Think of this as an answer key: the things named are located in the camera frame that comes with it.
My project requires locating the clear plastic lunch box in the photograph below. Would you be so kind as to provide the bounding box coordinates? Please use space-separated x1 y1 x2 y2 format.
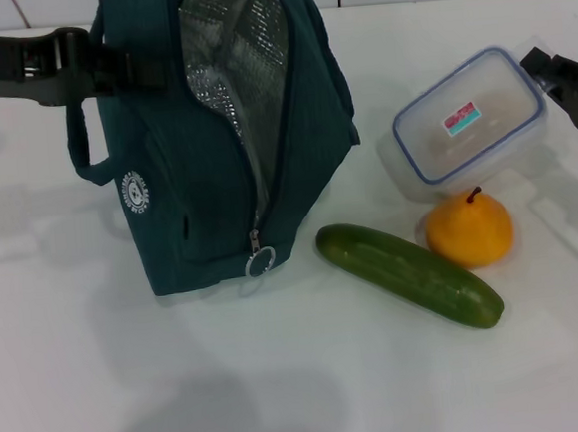
369 41 554 206

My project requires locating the dark teal insulated lunch bag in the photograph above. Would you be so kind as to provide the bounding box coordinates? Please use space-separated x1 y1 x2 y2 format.
54 0 373 304

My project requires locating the orange pear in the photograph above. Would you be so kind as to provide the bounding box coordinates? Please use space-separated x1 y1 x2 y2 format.
421 183 517 273

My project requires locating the metal zipper pull ring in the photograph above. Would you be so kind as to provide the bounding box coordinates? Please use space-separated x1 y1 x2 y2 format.
241 225 279 280

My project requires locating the green cucumber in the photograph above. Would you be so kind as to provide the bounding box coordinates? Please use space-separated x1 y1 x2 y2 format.
312 211 507 343

